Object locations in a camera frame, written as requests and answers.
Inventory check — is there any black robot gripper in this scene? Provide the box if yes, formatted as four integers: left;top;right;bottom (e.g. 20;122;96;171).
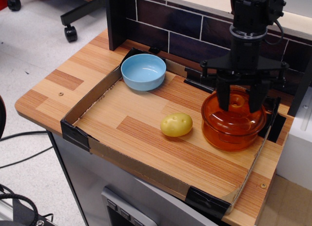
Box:
200;25;289;113

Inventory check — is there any orange transparent pot lid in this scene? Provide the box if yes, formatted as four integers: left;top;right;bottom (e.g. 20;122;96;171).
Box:
201;86;267;136

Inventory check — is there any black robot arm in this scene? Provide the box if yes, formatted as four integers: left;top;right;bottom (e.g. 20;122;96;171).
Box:
200;0;289;113

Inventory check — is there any orange transparent pot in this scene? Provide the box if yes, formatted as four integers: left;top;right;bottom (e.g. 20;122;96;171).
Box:
201;86;265;151

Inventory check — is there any yellow plastic potato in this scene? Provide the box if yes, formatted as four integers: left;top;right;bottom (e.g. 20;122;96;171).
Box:
160;113;193;137

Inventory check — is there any dark brick backsplash panel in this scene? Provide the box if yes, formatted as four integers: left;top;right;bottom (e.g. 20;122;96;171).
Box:
106;0;312;96

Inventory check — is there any light blue bowl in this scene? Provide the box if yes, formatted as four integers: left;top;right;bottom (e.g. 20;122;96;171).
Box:
120;54;167;91

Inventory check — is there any cardboard fence with black tape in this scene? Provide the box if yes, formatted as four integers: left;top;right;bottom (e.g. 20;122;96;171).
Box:
61;60;287;218

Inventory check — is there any grey toy oven cabinet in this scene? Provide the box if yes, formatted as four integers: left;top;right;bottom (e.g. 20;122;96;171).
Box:
48;132;215;226

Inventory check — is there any black rolling chair base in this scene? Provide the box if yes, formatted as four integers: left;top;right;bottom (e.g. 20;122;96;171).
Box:
60;0;105;42

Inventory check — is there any black caster wheel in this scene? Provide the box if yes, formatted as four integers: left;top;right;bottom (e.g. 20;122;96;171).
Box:
7;0;21;11

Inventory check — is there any black floor cable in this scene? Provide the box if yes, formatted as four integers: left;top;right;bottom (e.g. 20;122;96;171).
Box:
0;130;54;169

